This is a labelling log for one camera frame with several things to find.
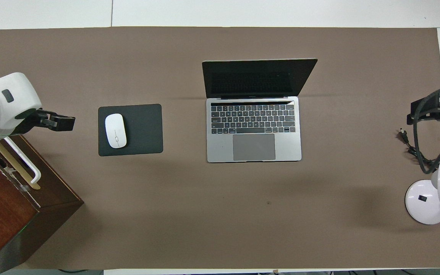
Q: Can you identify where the white box handle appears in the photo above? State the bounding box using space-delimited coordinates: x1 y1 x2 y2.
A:
2 137 42 184

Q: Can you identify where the white computer mouse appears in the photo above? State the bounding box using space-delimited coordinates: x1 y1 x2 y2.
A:
105 113 127 149

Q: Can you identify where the white desk lamp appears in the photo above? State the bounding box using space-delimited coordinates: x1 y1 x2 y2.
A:
405 158 440 225

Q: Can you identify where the gold handle plate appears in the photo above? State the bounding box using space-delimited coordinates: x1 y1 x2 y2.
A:
0 141 41 190

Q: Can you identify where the black mouse pad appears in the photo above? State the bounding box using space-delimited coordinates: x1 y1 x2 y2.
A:
98 104 163 157

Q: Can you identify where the black lamp power cable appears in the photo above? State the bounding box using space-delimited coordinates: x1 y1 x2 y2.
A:
398 129 440 171

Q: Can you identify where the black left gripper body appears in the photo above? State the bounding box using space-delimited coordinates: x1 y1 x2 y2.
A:
14 108 50 135

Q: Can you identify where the brown paper table cover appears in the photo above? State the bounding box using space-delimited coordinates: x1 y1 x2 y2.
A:
0 27 440 270

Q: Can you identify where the silver grey Apple laptop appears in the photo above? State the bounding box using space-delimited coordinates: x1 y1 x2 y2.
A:
202 58 318 163

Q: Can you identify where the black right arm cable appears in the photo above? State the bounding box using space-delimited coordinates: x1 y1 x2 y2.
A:
412 84 440 175

